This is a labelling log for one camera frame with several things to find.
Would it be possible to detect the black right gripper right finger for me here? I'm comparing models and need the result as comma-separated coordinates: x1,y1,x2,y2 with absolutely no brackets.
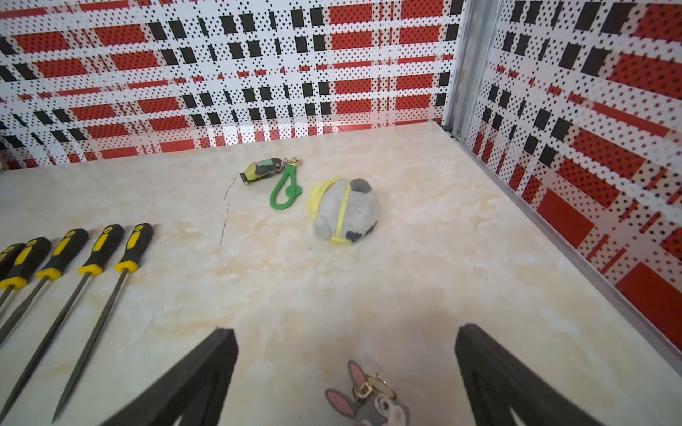
455,324,600,425

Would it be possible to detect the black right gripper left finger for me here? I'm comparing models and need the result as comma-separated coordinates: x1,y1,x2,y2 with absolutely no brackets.
104,328,239,425

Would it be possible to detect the black yellow file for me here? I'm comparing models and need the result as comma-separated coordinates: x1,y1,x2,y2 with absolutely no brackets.
1,228,89,343
1,224,124,418
0,243,25,280
1,237,52,305
52,222,155,424

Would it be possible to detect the grey yellow plush ball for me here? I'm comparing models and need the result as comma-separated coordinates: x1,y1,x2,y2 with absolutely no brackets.
307,177,379,246

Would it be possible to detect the pink eared keychain charm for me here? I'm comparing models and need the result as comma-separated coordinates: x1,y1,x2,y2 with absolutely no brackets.
324,360,410,426

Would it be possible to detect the green camouflage keychain toy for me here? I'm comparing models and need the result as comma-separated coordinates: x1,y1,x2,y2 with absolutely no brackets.
239,157,303,211

